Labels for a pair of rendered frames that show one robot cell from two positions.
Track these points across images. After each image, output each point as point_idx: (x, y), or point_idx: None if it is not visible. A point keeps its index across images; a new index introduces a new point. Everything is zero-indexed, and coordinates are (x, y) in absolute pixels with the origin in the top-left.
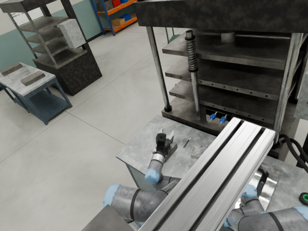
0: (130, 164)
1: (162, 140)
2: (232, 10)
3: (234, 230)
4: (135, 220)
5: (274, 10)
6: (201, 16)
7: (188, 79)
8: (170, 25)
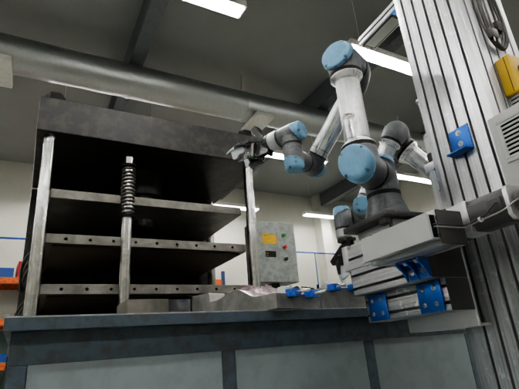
0: (94, 314)
1: (261, 131)
2: (198, 136)
3: (359, 307)
4: (368, 65)
5: (233, 143)
6: (163, 134)
7: (108, 241)
8: (112, 137)
